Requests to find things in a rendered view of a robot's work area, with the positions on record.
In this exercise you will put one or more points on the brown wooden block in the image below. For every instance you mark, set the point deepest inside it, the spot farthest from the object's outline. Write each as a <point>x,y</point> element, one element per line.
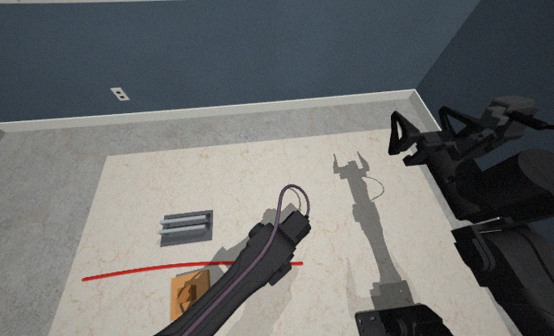
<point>187,295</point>

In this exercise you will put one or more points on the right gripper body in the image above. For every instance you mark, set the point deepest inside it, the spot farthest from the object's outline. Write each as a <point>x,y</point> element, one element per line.
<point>446,156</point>

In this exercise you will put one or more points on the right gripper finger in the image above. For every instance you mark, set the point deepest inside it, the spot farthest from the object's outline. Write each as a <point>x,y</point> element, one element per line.
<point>472,126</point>
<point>406,128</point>

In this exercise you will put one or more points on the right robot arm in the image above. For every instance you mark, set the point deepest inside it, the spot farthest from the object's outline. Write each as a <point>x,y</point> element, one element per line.
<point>515,263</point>

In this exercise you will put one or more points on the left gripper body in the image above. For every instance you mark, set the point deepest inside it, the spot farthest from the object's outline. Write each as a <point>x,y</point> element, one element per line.
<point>278,276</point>

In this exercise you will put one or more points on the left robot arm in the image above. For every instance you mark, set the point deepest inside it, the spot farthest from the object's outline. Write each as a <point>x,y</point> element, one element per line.
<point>247,274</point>

